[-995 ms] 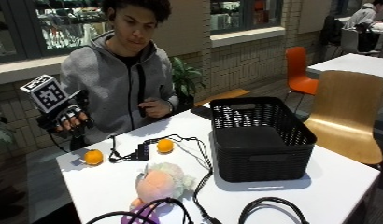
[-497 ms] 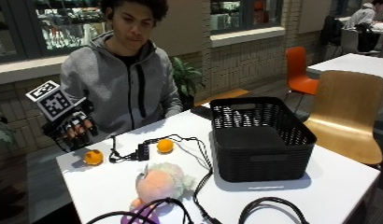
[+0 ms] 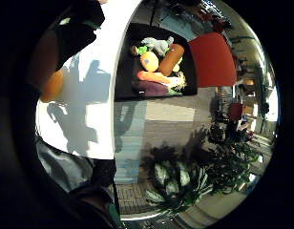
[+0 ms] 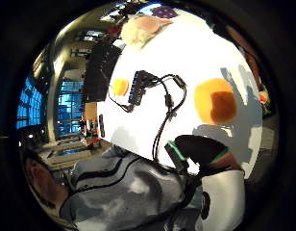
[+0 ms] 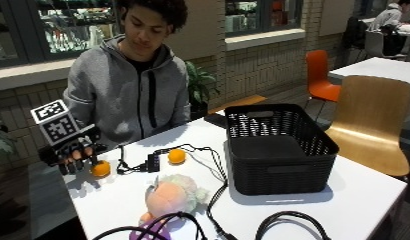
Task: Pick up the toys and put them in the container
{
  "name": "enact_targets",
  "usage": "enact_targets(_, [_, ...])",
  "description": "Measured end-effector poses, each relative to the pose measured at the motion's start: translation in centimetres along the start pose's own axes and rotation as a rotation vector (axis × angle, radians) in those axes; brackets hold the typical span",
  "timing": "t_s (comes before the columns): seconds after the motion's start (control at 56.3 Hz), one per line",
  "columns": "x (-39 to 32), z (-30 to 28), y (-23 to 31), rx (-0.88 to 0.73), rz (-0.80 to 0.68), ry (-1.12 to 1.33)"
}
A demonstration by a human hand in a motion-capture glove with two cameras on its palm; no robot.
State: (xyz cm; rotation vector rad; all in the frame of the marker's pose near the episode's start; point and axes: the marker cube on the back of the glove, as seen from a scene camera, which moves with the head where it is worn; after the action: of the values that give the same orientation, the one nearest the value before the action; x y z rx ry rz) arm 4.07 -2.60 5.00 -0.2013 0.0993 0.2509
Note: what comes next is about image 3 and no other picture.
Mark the green plush toy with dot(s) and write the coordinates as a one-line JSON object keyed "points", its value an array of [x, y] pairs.
{"points": [[142, 50]]}

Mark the black storage bin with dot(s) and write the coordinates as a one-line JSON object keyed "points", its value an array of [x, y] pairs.
{"points": [[124, 86]]}

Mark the yellow round plush toy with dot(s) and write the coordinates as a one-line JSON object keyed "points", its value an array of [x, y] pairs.
{"points": [[149, 61]]}

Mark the grey plush toy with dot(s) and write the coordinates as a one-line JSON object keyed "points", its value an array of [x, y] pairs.
{"points": [[157, 44]]}

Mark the orange carrot plush toy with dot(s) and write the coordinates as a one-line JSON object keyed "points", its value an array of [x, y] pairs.
{"points": [[153, 77]]}

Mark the purple eggplant plush toy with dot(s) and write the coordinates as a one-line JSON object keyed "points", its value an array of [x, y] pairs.
{"points": [[151, 89]]}

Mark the brown sausage plush toy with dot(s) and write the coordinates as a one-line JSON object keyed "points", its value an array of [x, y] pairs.
{"points": [[170, 59]]}

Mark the white and yellow plush toy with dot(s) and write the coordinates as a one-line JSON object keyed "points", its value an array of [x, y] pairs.
{"points": [[177, 81]]}

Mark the the person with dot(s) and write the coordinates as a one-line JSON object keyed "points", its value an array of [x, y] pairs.
{"points": [[65, 165]]}

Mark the small red chair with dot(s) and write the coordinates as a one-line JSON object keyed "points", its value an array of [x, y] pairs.
{"points": [[235, 111]]}

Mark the pale-leaved potted plant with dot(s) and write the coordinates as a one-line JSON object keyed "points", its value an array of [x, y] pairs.
{"points": [[178, 181]]}

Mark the dark green leafy plant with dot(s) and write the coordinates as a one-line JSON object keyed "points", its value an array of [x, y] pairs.
{"points": [[231, 159]]}

